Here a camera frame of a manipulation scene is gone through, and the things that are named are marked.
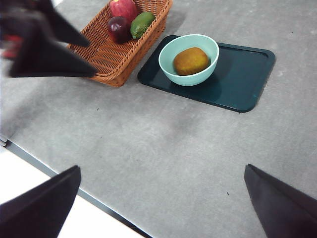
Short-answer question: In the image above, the dark purple plum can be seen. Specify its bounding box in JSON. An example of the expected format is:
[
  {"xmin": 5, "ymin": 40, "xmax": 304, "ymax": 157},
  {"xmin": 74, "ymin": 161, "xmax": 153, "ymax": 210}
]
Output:
[{"xmin": 107, "ymin": 16, "xmax": 132, "ymax": 44}]

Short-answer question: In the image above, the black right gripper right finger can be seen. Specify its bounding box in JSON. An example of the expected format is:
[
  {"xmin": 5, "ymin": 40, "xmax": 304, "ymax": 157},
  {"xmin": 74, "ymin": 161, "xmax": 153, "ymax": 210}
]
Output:
[{"xmin": 244, "ymin": 163, "xmax": 317, "ymax": 238}]

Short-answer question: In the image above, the green avocado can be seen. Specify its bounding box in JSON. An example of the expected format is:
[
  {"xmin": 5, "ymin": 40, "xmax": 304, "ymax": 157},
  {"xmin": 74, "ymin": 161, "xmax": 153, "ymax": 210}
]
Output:
[{"xmin": 130, "ymin": 11, "xmax": 156, "ymax": 40}]

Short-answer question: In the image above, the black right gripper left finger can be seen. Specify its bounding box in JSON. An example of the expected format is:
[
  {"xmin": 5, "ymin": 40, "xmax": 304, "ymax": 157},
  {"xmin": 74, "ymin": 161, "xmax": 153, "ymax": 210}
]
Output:
[{"xmin": 0, "ymin": 165, "xmax": 82, "ymax": 238}]

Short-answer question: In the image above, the dark green rectangular tray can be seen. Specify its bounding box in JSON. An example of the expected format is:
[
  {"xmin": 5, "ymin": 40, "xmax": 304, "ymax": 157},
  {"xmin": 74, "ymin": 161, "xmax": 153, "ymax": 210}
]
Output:
[{"xmin": 137, "ymin": 34, "xmax": 276, "ymax": 114}]

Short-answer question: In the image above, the teal ribbed bowl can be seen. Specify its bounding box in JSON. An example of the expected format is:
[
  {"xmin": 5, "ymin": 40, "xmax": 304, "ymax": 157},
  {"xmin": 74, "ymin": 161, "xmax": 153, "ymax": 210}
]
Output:
[{"xmin": 158, "ymin": 34, "xmax": 220, "ymax": 87}]

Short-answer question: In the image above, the red apple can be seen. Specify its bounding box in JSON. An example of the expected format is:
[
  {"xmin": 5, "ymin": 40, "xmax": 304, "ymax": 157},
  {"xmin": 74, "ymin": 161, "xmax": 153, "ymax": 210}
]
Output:
[{"xmin": 109, "ymin": 0, "xmax": 139, "ymax": 24}]

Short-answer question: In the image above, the brown wicker basket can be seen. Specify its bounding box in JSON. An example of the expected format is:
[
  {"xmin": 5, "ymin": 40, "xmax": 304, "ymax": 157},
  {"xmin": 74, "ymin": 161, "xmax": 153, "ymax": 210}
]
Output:
[{"xmin": 66, "ymin": 0, "xmax": 173, "ymax": 88}]

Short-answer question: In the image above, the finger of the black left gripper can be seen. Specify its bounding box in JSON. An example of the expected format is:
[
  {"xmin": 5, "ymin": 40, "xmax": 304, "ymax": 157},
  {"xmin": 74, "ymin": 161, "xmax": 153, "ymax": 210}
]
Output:
[
  {"xmin": 33, "ymin": 0, "xmax": 91, "ymax": 48},
  {"xmin": 8, "ymin": 36, "xmax": 99, "ymax": 78}
]

